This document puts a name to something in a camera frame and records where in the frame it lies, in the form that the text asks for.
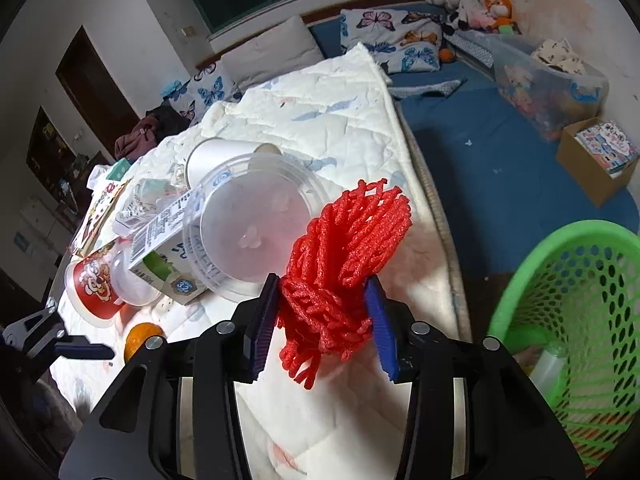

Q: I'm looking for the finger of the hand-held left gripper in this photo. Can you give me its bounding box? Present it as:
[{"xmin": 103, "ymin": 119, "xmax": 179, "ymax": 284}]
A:
[{"xmin": 2, "ymin": 306, "xmax": 117, "ymax": 362}]

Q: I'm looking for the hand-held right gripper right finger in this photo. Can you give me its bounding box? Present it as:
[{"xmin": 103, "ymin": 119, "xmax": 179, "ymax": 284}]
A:
[{"xmin": 364, "ymin": 276, "xmax": 586, "ymax": 480}]

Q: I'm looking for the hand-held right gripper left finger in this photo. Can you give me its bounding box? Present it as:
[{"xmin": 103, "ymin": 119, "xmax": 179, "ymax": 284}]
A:
[{"xmin": 59, "ymin": 272, "xmax": 281, "ymax": 480}]

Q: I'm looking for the red cartoon print cup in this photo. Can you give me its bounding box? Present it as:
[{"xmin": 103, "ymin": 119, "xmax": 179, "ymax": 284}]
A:
[{"xmin": 65, "ymin": 240, "xmax": 166, "ymax": 328}]

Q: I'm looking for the red foam fruit net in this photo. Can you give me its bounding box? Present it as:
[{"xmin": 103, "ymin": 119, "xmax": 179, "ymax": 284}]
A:
[{"xmin": 277, "ymin": 180, "xmax": 413, "ymax": 391}]

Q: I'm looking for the white and green milk carton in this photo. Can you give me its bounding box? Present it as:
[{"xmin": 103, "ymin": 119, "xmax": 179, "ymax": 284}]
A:
[{"xmin": 129, "ymin": 197, "xmax": 211, "ymax": 306}]

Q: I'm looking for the green plastic mesh basket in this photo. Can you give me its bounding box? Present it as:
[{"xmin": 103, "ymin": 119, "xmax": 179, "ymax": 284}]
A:
[{"xmin": 487, "ymin": 220, "xmax": 640, "ymax": 471}]

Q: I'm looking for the white paper cup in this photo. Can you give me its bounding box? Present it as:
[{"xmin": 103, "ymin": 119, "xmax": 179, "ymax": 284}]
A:
[{"xmin": 185, "ymin": 137, "xmax": 283, "ymax": 191}]

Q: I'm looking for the orange fruit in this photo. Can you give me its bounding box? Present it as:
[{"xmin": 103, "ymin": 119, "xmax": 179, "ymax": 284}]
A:
[{"xmin": 124, "ymin": 323, "xmax": 166, "ymax": 363}]

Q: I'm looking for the clear plastic cup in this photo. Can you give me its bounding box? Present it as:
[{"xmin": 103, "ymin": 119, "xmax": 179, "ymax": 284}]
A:
[{"xmin": 181, "ymin": 152, "xmax": 331, "ymax": 303}]

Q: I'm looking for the beige mattress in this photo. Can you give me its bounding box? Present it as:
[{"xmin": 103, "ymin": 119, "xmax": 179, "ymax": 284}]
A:
[{"xmin": 395, "ymin": 105, "xmax": 476, "ymax": 346}]

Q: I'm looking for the red yellow printed snack bag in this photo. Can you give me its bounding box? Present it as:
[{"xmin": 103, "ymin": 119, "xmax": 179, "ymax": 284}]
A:
[{"xmin": 70, "ymin": 180, "xmax": 131, "ymax": 261}]

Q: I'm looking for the crumpled clear plastic wrapper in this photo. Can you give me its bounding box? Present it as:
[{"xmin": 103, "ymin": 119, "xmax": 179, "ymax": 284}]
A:
[{"xmin": 112, "ymin": 177, "xmax": 177, "ymax": 236}]

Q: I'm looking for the white plastic bottle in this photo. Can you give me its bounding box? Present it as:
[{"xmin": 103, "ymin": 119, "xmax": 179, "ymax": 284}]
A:
[{"xmin": 529, "ymin": 350, "xmax": 568, "ymax": 406}]

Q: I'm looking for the blue bed sheet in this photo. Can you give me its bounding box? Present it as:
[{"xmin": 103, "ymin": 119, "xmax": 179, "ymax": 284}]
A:
[{"xmin": 310, "ymin": 2, "xmax": 640, "ymax": 281}]

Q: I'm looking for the dark shelf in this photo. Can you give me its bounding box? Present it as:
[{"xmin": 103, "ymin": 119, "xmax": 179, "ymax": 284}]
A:
[{"xmin": 25, "ymin": 105, "xmax": 116, "ymax": 211}]

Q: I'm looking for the white quilted blanket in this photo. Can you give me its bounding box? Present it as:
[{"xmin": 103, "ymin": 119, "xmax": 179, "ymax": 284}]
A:
[{"xmin": 50, "ymin": 42, "xmax": 473, "ymax": 480}]

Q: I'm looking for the dark maroon clothes pile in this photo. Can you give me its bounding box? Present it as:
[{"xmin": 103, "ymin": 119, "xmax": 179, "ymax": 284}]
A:
[{"xmin": 114, "ymin": 107, "xmax": 191, "ymax": 161}]

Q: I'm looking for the butterfly print pillow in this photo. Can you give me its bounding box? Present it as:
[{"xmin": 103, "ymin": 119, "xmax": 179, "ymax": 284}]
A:
[
  {"xmin": 340, "ymin": 7, "xmax": 443, "ymax": 75},
  {"xmin": 162, "ymin": 62, "xmax": 243, "ymax": 123}
]

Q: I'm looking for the blue grey patterned cloth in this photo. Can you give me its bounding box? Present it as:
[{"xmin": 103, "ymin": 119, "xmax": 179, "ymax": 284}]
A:
[{"xmin": 387, "ymin": 77, "xmax": 468, "ymax": 102}]

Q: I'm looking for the brown cardboard box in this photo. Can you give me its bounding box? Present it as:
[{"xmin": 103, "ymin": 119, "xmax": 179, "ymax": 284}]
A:
[{"xmin": 556, "ymin": 117, "xmax": 640, "ymax": 208}]

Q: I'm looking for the dark brown door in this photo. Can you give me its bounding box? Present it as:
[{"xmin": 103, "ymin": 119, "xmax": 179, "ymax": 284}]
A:
[{"xmin": 55, "ymin": 25, "xmax": 141, "ymax": 131}]

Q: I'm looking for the white pillow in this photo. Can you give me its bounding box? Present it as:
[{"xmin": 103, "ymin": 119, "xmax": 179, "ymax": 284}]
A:
[{"xmin": 220, "ymin": 15, "xmax": 326, "ymax": 91}]

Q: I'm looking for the clear plastic storage box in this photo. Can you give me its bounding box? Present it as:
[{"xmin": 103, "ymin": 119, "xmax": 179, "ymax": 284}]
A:
[{"xmin": 490, "ymin": 35, "xmax": 611, "ymax": 141}]

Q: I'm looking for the colourful cartoon book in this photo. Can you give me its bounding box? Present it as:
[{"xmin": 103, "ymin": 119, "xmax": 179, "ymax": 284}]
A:
[{"xmin": 575, "ymin": 120, "xmax": 640, "ymax": 176}]

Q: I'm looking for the grey patterned folded cloth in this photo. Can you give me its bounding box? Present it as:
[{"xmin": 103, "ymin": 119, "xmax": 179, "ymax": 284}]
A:
[{"xmin": 442, "ymin": 30, "xmax": 497, "ymax": 68}]

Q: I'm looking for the cream printed cloth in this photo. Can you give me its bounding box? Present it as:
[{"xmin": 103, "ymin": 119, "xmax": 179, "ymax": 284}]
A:
[{"xmin": 531, "ymin": 39, "xmax": 596, "ymax": 76}]

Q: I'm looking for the pink plush toy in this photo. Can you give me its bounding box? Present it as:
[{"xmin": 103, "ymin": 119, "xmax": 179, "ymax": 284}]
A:
[{"xmin": 467, "ymin": 7, "xmax": 497, "ymax": 31}]

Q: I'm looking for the black and white cow plush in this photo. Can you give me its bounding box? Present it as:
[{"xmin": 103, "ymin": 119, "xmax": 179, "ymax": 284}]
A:
[{"xmin": 427, "ymin": 0, "xmax": 485, "ymax": 31}]

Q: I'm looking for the orange fox plush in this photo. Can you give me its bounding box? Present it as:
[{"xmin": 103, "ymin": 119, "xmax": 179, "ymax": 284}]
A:
[{"xmin": 482, "ymin": 0, "xmax": 517, "ymax": 29}]

